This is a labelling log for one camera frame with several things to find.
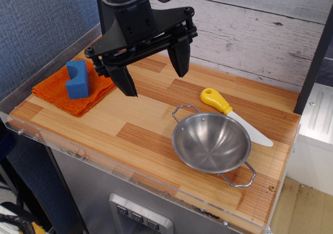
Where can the clear acrylic edge guard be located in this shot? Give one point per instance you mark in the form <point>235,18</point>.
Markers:
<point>58,172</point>

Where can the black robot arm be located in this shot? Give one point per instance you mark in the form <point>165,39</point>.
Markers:
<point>137,32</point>

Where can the yellow handled toy knife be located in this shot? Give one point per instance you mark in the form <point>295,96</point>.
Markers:
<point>212,97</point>

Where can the silver button control panel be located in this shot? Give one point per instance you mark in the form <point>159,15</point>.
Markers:
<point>131,217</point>

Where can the steel bowl with handles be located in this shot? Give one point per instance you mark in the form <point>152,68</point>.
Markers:
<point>211,142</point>

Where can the orange folded cloth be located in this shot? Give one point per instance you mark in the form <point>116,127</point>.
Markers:
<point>53,89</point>

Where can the blue arch block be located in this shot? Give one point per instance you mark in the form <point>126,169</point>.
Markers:
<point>77,86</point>

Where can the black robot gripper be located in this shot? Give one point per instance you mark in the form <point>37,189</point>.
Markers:
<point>137,32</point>

